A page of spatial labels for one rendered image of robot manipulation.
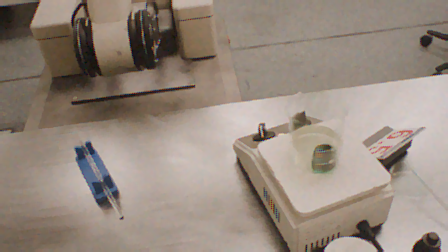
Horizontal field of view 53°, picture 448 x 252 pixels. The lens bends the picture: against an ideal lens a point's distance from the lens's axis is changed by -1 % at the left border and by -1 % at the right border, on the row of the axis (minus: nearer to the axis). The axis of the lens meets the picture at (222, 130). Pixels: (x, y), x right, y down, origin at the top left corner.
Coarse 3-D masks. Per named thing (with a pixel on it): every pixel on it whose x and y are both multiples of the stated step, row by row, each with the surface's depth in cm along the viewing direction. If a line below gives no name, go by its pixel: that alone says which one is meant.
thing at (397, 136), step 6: (396, 132) 66; (402, 132) 64; (408, 132) 63; (384, 138) 66; (390, 138) 64; (396, 138) 63; (402, 138) 62; (378, 144) 64; (384, 144) 63; (390, 144) 62; (396, 144) 61; (372, 150) 63; (378, 150) 62; (384, 150) 61
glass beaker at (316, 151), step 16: (304, 96) 50; (320, 96) 50; (336, 96) 49; (288, 112) 48; (304, 112) 52; (320, 112) 52; (336, 112) 50; (304, 128) 47; (320, 128) 46; (336, 128) 46; (304, 144) 48; (320, 144) 47; (336, 144) 48; (304, 160) 50; (320, 160) 49; (336, 160) 50; (320, 176) 51
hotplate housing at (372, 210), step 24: (240, 144) 63; (264, 168) 55; (264, 192) 56; (384, 192) 51; (288, 216) 50; (312, 216) 49; (336, 216) 50; (360, 216) 52; (384, 216) 54; (288, 240) 52; (312, 240) 51
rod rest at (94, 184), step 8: (88, 144) 66; (80, 152) 66; (96, 152) 68; (80, 160) 67; (88, 160) 67; (96, 160) 67; (80, 168) 66; (88, 168) 66; (104, 168) 66; (88, 176) 65; (96, 176) 65; (104, 176) 61; (88, 184) 64; (96, 184) 61; (112, 184) 62; (96, 192) 62; (104, 192) 62; (112, 192) 62; (96, 200) 62; (104, 200) 62
